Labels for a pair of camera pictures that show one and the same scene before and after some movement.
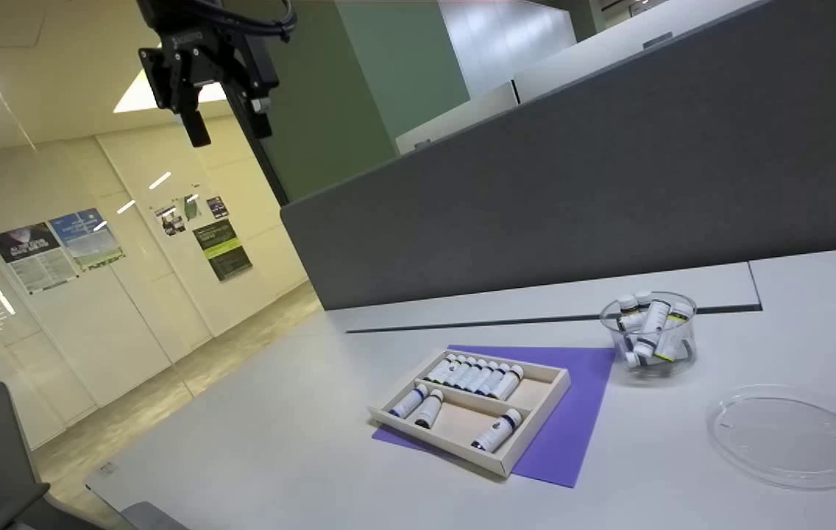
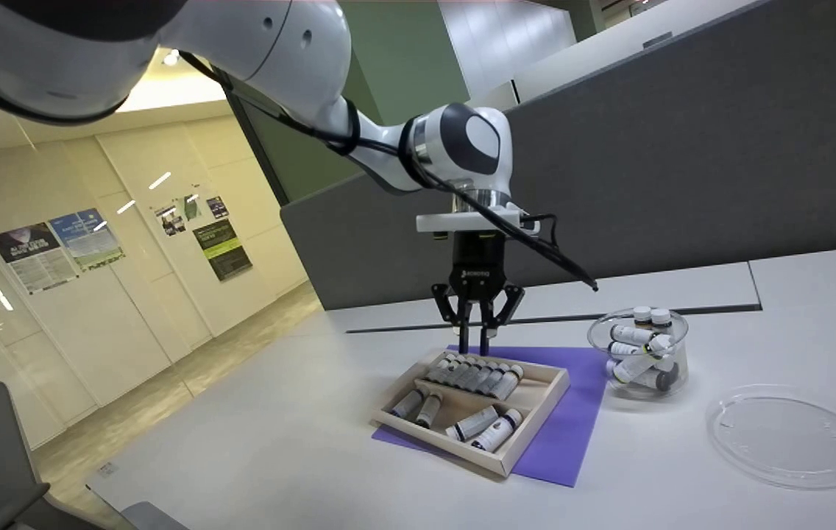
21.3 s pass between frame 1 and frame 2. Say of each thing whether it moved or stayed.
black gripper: moved
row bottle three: stayed
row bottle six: stayed
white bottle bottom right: stayed
